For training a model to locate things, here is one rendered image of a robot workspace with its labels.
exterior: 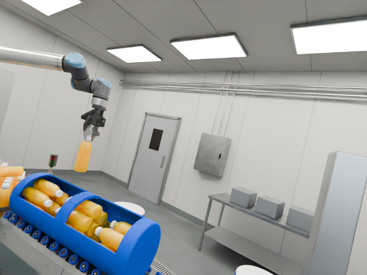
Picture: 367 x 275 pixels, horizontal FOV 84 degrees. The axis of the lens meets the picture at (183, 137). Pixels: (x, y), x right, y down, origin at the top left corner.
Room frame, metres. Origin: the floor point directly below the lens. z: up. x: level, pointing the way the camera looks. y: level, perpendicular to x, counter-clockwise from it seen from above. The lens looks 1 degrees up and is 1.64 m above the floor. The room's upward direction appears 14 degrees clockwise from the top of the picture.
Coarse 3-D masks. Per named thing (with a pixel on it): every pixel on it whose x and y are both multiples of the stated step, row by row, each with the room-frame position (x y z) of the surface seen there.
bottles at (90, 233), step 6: (54, 204) 1.23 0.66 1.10; (60, 204) 1.30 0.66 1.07; (48, 210) 1.21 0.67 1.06; (54, 210) 1.21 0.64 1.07; (54, 216) 1.25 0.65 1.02; (108, 222) 1.19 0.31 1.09; (90, 228) 1.08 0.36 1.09; (96, 228) 1.12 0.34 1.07; (84, 234) 1.05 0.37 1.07; (90, 234) 1.08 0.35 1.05; (96, 240) 1.14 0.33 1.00; (114, 252) 0.93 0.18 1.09
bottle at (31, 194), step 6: (24, 192) 1.23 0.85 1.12; (30, 192) 1.22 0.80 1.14; (36, 192) 1.21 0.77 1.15; (42, 192) 1.24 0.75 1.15; (30, 198) 1.20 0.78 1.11; (36, 198) 1.18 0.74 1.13; (42, 198) 1.18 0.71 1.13; (48, 198) 1.20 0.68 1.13; (36, 204) 1.18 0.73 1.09; (42, 204) 1.18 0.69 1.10
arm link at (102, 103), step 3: (93, 99) 1.19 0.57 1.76; (96, 99) 1.19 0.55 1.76; (99, 99) 1.19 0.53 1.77; (102, 99) 1.20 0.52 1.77; (93, 102) 1.19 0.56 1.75; (96, 102) 1.19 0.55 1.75; (99, 102) 1.19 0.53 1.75; (102, 102) 1.20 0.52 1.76; (105, 102) 1.22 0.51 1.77; (96, 105) 1.20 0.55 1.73; (99, 105) 1.20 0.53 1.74; (102, 105) 1.21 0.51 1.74; (105, 105) 1.23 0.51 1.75
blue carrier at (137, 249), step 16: (32, 176) 1.25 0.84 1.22; (48, 176) 1.36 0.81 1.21; (16, 192) 1.18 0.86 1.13; (80, 192) 1.31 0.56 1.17; (16, 208) 1.16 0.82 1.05; (32, 208) 1.10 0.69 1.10; (64, 208) 1.04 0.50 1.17; (112, 208) 1.21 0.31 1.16; (32, 224) 1.13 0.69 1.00; (48, 224) 1.04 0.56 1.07; (64, 224) 1.00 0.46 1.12; (144, 224) 0.95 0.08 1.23; (64, 240) 0.99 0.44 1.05; (80, 240) 0.95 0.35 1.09; (128, 240) 0.88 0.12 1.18; (144, 240) 0.93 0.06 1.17; (80, 256) 0.99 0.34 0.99; (96, 256) 0.90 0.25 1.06; (112, 256) 0.87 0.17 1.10; (128, 256) 0.85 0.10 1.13; (144, 256) 0.97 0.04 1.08; (112, 272) 0.87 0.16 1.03; (128, 272) 0.87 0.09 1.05; (144, 272) 1.01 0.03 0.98
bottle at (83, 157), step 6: (84, 144) 1.21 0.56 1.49; (90, 144) 1.23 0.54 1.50; (78, 150) 1.22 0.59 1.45; (84, 150) 1.21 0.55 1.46; (90, 150) 1.24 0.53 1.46; (78, 156) 1.21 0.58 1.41; (84, 156) 1.21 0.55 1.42; (78, 162) 1.21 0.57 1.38; (84, 162) 1.22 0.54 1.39; (78, 168) 1.21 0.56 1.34; (84, 168) 1.23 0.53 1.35
